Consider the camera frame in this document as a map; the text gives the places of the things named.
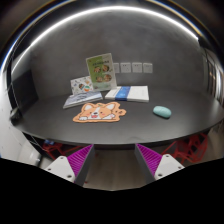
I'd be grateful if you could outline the grey flat book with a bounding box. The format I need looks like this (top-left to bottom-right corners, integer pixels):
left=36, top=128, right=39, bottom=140
left=63, top=92, right=102, bottom=109

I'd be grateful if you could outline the teal computer mouse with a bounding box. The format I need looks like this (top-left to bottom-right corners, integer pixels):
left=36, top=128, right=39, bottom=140
left=153, top=106, right=172, bottom=118

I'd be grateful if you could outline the white wall socket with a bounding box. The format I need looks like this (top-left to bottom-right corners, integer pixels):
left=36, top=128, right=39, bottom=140
left=120, top=62, right=131, bottom=73
left=132, top=62, right=143, bottom=73
left=113, top=63, right=120, bottom=73
left=143, top=63, right=153, bottom=73

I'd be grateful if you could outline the black monitor on left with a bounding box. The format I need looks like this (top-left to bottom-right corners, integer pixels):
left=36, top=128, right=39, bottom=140
left=12, top=70, right=38, bottom=113

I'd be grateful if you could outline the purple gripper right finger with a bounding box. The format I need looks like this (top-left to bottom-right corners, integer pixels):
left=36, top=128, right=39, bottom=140
left=134, top=144, right=184, bottom=184

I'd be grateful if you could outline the orange corgi mouse pad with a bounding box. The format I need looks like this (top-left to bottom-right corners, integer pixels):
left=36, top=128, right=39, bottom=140
left=73, top=102, right=126, bottom=123

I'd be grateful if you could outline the red metal frame right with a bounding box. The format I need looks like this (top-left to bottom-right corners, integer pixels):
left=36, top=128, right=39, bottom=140
left=162, top=133, right=208, bottom=163

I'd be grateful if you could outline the small white illustrated book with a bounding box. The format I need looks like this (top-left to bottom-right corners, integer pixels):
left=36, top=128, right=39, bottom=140
left=70, top=76, right=93, bottom=95

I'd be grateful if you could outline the red metal frame left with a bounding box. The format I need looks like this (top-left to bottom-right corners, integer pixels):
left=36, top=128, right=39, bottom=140
left=42, top=141, right=81, bottom=160

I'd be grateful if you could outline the green standing food book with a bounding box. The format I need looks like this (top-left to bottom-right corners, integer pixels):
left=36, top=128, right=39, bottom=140
left=86, top=53, right=117, bottom=91

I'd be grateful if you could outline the white and blue book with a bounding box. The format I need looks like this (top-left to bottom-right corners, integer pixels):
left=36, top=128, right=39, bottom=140
left=105, top=86, right=149, bottom=102

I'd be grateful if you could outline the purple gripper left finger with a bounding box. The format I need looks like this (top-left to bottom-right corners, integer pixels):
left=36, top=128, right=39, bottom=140
left=46, top=144, right=95, bottom=186

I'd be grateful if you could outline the red metal frame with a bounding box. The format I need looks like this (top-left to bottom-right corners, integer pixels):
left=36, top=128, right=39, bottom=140
left=162, top=133, right=208, bottom=163
left=42, top=141, right=81, bottom=160

